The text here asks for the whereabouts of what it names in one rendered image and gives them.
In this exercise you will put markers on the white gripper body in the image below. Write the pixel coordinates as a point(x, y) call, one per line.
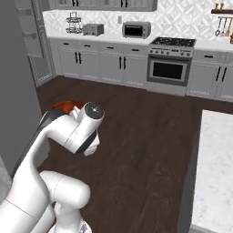
point(92, 147)

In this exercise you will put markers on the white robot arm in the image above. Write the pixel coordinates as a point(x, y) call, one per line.
point(33, 170)

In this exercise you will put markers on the red bowl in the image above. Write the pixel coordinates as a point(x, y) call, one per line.
point(64, 106)

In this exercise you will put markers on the grey fridge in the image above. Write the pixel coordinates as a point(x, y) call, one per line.
point(16, 91)

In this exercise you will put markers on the grey lower cupboard run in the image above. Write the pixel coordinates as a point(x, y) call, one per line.
point(100, 65)
point(212, 75)

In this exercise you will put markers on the grey cupboard run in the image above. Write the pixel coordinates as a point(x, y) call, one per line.
point(212, 75)
point(100, 65)
point(100, 4)

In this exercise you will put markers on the grey tall panelled cupboard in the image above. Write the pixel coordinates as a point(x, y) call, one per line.
point(41, 60)

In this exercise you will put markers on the steel oven with hob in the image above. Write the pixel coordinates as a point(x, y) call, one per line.
point(170, 68)

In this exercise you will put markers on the steel toaster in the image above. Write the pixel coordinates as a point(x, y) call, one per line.
point(93, 29)

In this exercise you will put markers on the grey toaster oven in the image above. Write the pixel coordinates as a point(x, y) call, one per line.
point(136, 29)

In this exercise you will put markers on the grey upper cupboard run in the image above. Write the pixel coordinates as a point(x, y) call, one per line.
point(100, 4)

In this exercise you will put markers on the hanging steel ladle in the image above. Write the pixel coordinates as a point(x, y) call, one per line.
point(217, 32)

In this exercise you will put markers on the hanging wooden spoon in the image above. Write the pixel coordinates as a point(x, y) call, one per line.
point(229, 30)

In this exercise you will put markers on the small brown shaker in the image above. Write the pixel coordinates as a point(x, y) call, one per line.
point(222, 6)
point(216, 6)

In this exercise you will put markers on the dark wooden shelf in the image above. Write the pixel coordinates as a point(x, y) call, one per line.
point(223, 11)

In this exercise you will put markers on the white wall socket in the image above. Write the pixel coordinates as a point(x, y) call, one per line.
point(119, 19)

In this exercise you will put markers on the steel tool rail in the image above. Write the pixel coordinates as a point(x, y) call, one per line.
point(226, 17)

